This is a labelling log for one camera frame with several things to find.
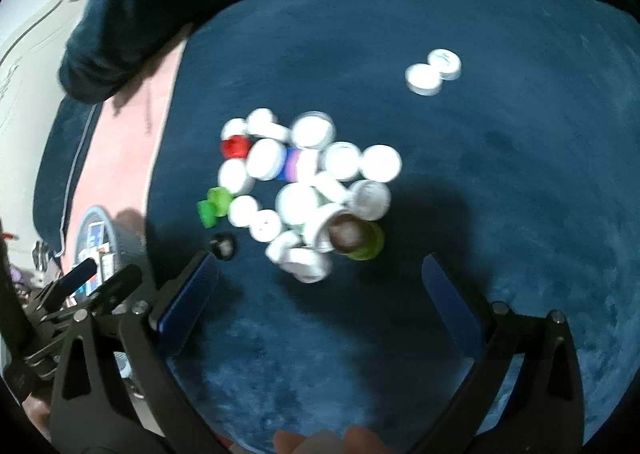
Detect white cap pair left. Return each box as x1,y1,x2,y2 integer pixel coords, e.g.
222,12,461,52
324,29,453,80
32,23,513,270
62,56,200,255
405,64,442,96

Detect dark blue pillow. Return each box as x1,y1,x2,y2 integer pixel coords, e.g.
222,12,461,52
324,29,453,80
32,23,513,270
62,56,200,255
32,96,103,257

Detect red cap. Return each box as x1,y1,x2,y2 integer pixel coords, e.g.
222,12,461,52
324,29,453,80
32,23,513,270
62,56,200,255
220,135,252,159

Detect white cap pair right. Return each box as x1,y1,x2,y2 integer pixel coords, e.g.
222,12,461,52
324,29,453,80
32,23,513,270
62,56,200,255
427,48,462,81

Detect blue cap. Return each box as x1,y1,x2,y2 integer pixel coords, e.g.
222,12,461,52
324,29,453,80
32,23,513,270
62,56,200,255
276,148,292,181

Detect blue mesh basket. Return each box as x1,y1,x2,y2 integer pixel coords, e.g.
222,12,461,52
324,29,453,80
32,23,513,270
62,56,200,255
72,206,146,299

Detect light green cap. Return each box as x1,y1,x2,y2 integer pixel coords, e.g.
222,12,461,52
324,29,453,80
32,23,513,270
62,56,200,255
347,221,385,261

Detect green flip cap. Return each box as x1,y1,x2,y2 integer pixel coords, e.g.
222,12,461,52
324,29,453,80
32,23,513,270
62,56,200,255
196,186,233,229

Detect black cap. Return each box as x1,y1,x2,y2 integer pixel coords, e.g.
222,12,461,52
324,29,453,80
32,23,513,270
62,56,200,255
208,232,236,261

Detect brown cap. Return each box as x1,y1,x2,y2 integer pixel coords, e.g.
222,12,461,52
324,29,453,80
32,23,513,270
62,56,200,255
326,213,366,255

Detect white cap pair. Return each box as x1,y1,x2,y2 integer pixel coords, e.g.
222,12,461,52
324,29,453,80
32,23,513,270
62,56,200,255
427,48,462,81
405,64,442,96

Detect pink bed sheet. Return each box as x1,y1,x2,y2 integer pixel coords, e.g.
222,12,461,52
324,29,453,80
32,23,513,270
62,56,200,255
62,26,191,271

